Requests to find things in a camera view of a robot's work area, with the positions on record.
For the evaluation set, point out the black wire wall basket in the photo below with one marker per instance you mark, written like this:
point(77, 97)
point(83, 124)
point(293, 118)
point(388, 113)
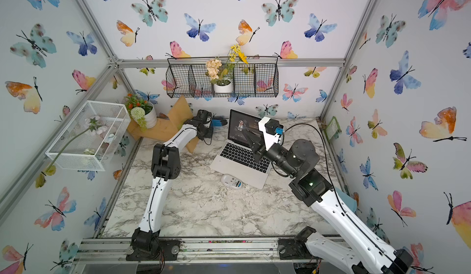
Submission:
point(187, 77)

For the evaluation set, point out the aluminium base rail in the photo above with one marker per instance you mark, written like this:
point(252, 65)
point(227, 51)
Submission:
point(196, 250)

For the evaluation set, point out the white pot peach flowers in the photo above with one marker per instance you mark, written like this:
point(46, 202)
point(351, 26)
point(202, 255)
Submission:
point(222, 72)

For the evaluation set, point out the light blue plastic object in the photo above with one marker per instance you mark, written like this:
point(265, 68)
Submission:
point(346, 200)

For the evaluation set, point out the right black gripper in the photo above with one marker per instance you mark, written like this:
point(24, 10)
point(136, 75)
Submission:
point(264, 154)

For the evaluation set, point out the white wire cage box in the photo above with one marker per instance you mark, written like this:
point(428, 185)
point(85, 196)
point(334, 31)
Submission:
point(90, 138)

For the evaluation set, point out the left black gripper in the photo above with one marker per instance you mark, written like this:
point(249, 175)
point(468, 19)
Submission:
point(209, 133)

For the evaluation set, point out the white wireless mouse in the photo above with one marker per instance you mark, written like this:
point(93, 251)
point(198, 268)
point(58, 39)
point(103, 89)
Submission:
point(231, 182)

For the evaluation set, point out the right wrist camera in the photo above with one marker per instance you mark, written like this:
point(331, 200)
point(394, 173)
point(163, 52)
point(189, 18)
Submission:
point(271, 130)

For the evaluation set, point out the silver laptop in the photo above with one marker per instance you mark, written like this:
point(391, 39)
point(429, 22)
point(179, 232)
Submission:
point(236, 157)

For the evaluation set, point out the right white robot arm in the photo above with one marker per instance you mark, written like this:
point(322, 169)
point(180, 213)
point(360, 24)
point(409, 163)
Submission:
point(365, 252)

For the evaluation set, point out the white pot green plant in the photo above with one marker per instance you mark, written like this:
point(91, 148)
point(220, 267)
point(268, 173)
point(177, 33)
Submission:
point(141, 108)

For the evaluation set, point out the wooden corner shelf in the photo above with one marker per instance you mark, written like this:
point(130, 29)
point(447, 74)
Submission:
point(162, 128)

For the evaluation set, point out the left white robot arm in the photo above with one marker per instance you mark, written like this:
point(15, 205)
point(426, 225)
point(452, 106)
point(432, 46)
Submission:
point(165, 168)

